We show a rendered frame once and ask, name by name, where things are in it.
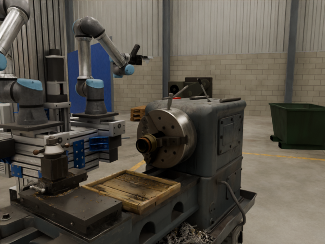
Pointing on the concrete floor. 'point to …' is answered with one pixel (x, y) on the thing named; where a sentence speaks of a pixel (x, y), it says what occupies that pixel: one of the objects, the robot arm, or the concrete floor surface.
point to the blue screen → (81, 102)
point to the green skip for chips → (298, 126)
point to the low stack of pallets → (137, 113)
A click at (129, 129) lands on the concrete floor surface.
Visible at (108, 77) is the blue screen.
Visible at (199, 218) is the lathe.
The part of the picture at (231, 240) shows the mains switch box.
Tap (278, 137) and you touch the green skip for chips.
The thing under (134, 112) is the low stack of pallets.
